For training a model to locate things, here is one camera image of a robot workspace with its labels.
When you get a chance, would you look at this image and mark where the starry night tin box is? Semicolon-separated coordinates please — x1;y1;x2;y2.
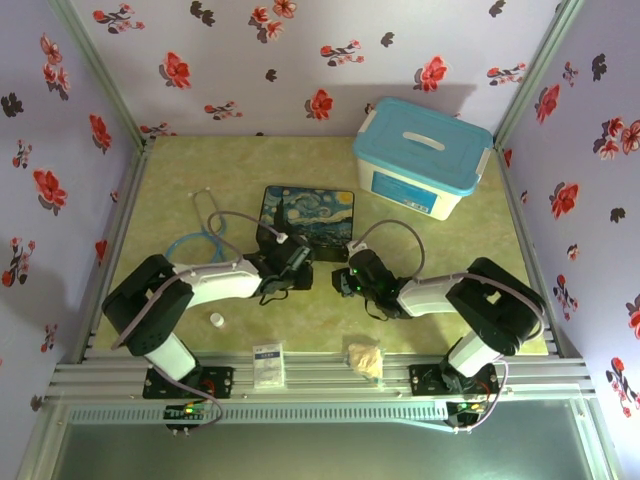
255;184;357;265

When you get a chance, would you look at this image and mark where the blue stethoscope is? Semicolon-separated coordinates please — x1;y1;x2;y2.
165;186;228;264

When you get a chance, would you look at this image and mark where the white sealed packet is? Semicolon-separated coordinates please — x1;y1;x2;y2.
251;342;288;390

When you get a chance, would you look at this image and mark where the white blue-lidded storage box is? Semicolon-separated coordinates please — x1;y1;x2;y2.
351;96;495;222

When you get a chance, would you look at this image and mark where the grey right arm cable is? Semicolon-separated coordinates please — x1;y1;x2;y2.
352;218;547;434

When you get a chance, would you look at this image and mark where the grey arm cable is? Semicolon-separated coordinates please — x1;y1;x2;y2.
110;210;287;434
352;218;547;434

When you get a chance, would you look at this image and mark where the grey left arm cable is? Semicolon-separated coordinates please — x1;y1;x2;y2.
110;210;287;434

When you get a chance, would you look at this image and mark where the aluminium table edge rail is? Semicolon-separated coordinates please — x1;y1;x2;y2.
47;349;599;402

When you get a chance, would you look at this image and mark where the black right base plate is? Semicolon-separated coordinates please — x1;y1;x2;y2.
408;363;501;399

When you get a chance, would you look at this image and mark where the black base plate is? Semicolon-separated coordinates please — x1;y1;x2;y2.
408;363;501;399
142;365;235;400

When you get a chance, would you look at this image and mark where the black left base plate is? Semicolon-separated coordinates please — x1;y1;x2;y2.
142;365;235;400

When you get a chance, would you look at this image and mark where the grey slotted cable duct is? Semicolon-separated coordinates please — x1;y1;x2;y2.
67;403;450;427

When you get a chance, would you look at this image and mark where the aluminium side rail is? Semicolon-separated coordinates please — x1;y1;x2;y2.
77;139;154;364
494;144;586;359

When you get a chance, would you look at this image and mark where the aluminium frame post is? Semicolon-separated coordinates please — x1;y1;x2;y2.
48;0;154;151
492;0;587;151

